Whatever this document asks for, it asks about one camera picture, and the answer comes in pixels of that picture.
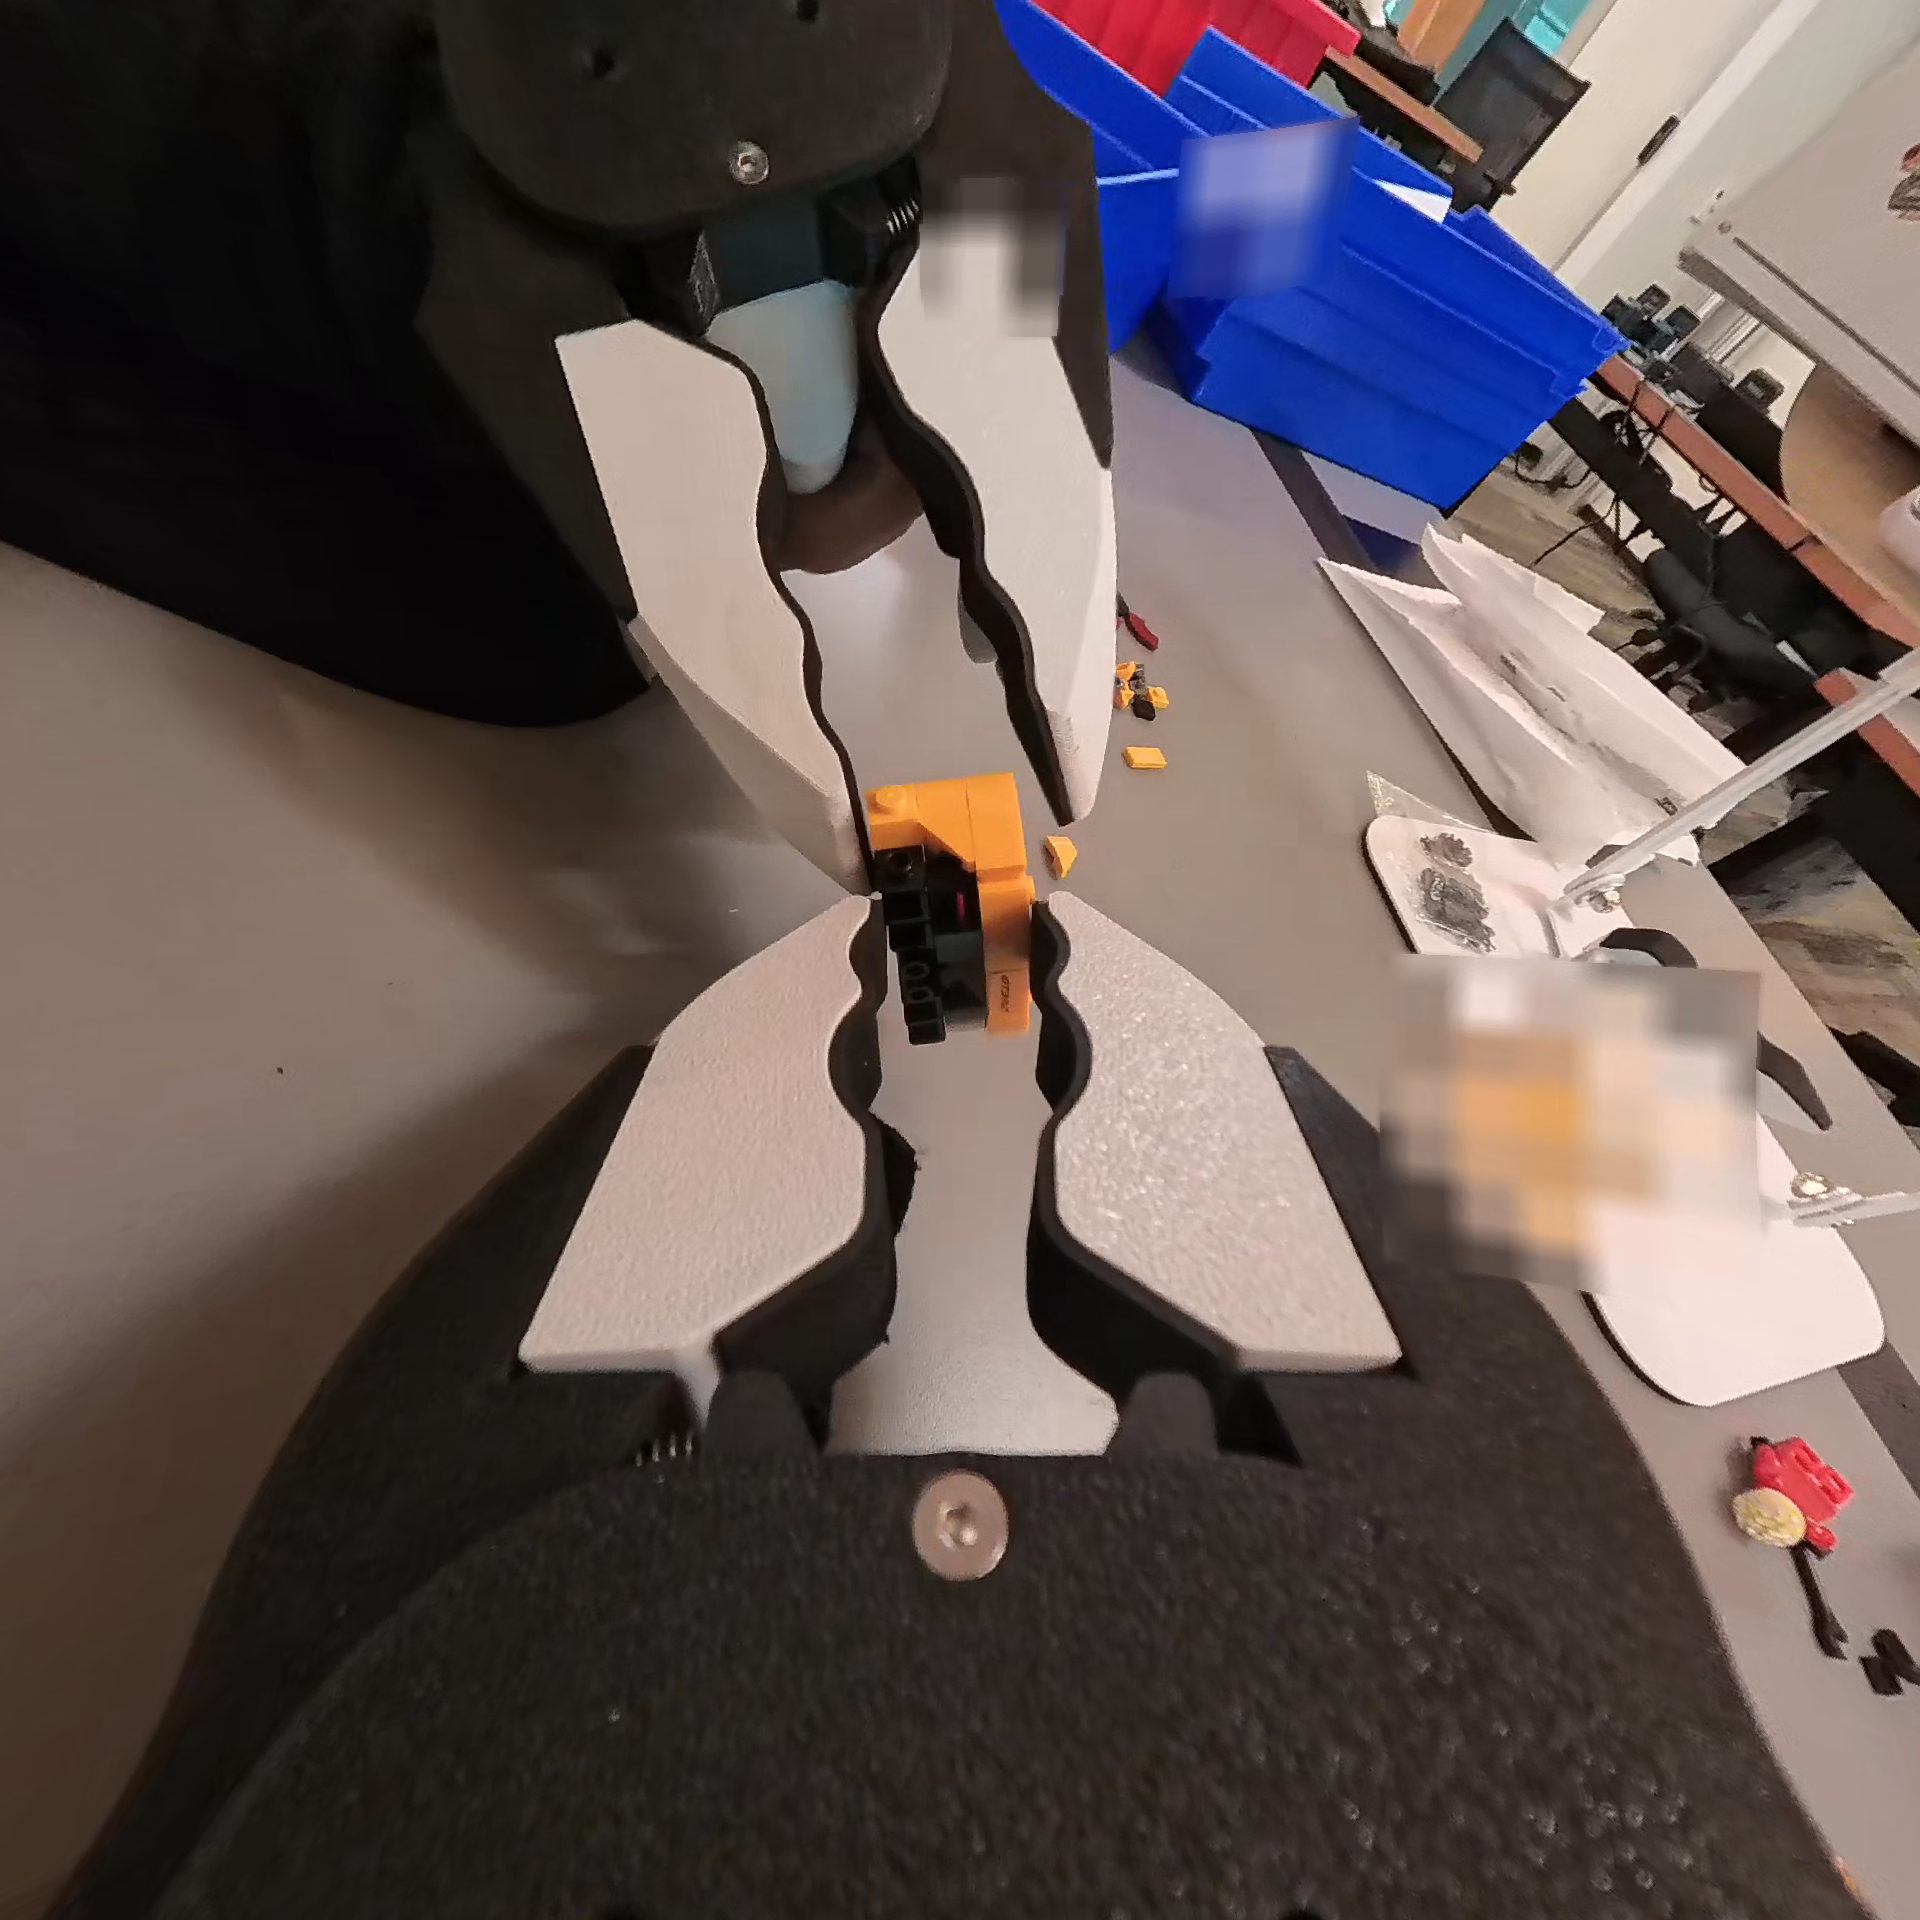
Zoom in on blue plastic bin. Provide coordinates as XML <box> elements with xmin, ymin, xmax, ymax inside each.
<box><xmin>997</xmin><ymin>0</ymin><xmax>1201</xmax><ymax>361</ymax></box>
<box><xmin>1167</xmin><ymin>26</ymin><xmax>1455</xmax><ymax>213</ymax></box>
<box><xmin>1157</xmin><ymin>194</ymin><xmax>1631</xmax><ymax>512</ymax></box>

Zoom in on red lego minifigure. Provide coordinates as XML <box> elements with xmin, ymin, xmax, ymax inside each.
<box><xmin>1733</xmin><ymin>1438</ymin><xmax>1858</xmax><ymax>1555</ymax></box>

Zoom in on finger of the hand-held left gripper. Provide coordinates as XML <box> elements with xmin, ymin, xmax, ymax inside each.
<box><xmin>870</xmin><ymin>283</ymin><xmax>1122</xmax><ymax>833</ymax></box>
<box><xmin>553</xmin><ymin>332</ymin><xmax>885</xmax><ymax>896</ymax></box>

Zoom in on book stand with white base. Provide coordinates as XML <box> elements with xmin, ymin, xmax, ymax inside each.
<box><xmin>1362</xmin><ymin>354</ymin><xmax>1920</xmax><ymax>1414</ymax></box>

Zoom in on lego instruction booklet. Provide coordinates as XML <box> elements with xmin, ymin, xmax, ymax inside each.
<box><xmin>1680</xmin><ymin>59</ymin><xmax>1920</xmax><ymax>379</ymax></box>

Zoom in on person's left forearm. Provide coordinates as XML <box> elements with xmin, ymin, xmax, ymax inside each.
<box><xmin>0</xmin><ymin>0</ymin><xmax>645</xmax><ymax>730</ymax></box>

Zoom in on person's left hand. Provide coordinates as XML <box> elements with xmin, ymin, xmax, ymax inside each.
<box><xmin>775</xmin><ymin>449</ymin><xmax>921</xmax><ymax>580</ymax></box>

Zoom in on clear bag of black parts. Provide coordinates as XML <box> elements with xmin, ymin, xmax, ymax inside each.
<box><xmin>1368</xmin><ymin>774</ymin><xmax>1515</xmax><ymax>961</ymax></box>

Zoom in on white paper bag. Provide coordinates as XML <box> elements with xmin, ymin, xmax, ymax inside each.
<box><xmin>1315</xmin><ymin>547</ymin><xmax>1746</xmax><ymax>877</ymax></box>
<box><xmin>1415</xmin><ymin>519</ymin><xmax>1609</xmax><ymax>636</ymax></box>

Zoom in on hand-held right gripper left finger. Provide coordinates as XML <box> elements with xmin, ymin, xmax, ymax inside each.
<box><xmin>514</xmin><ymin>900</ymin><xmax>906</xmax><ymax>1442</ymax></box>

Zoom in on long wooden table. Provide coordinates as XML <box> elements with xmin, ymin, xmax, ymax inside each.
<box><xmin>1583</xmin><ymin>354</ymin><xmax>1920</xmax><ymax>710</ymax></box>

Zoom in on red plastic bin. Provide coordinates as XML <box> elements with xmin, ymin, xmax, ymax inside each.
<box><xmin>1037</xmin><ymin>0</ymin><xmax>1362</xmax><ymax>94</ymax></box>

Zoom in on orange and black lego assembly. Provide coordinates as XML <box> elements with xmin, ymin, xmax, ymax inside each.
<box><xmin>864</xmin><ymin>774</ymin><xmax>1043</xmax><ymax>1047</ymax></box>

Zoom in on pile of small lego pieces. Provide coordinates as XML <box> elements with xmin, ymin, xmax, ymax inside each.
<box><xmin>1112</xmin><ymin>595</ymin><xmax>1175</xmax><ymax>720</ymax></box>

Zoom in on black office chair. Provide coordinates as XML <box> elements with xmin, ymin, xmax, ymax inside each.
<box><xmin>1437</xmin><ymin>19</ymin><xmax>1595</xmax><ymax>201</ymax></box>
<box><xmin>1631</xmin><ymin>542</ymin><xmax>1871</xmax><ymax>735</ymax></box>

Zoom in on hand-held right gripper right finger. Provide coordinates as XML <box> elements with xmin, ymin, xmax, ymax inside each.
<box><xmin>1030</xmin><ymin>896</ymin><xmax>1406</xmax><ymax>1374</ymax></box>

